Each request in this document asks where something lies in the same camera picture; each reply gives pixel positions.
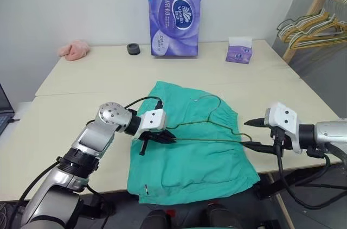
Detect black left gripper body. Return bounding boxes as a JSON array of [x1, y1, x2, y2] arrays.
[[138, 130, 166, 143]]

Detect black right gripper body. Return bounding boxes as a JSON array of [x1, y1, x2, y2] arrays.
[[270, 127, 286, 157]]

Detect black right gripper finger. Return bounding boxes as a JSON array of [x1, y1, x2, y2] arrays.
[[242, 142, 277, 155], [243, 117, 266, 128]]

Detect green shorts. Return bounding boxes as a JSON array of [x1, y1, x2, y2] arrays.
[[126, 80, 261, 206]]

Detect thin wire hanger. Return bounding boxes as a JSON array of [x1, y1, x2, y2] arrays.
[[164, 94, 253, 143]]

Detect wooden table leg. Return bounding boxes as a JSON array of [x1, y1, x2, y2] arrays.
[[267, 172, 296, 229]]

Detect small purple tissue pack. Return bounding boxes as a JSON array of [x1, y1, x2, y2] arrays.
[[224, 36, 253, 65]]

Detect black tape roll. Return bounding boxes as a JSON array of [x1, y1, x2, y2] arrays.
[[126, 43, 141, 56]]

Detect large purple tissue pack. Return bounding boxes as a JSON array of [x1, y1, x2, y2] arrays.
[[147, 0, 203, 58]]

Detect pink fluffy cloth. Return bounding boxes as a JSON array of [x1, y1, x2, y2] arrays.
[[57, 39, 91, 62]]

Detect wooden clothes rack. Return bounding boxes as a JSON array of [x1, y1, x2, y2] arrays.
[[282, 0, 347, 63]]

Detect laptop computer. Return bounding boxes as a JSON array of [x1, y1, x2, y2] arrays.
[[0, 82, 15, 135]]

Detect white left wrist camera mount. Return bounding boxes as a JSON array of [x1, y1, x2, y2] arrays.
[[133, 108, 166, 139]]

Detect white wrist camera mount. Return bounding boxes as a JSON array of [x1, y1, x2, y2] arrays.
[[264, 101, 303, 155], [133, 108, 166, 139]]

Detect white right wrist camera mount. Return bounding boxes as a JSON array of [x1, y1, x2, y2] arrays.
[[264, 101, 303, 155]]

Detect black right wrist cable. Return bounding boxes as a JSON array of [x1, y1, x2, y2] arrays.
[[274, 128, 347, 210]]

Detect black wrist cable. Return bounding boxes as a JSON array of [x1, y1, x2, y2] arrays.
[[274, 128, 347, 210], [126, 96, 164, 112]]

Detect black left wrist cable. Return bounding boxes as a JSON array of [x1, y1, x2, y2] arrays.
[[126, 96, 164, 112]]

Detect black table bracket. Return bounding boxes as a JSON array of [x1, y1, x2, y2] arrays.
[[253, 173, 290, 200]]

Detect white wire hanger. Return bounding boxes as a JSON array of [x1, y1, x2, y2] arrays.
[[287, 14, 347, 50]]

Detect dark grey wire hanger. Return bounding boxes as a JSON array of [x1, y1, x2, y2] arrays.
[[276, 15, 327, 37]]

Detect black left upper-arm cable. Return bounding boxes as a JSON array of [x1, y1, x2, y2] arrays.
[[15, 155, 116, 229]]

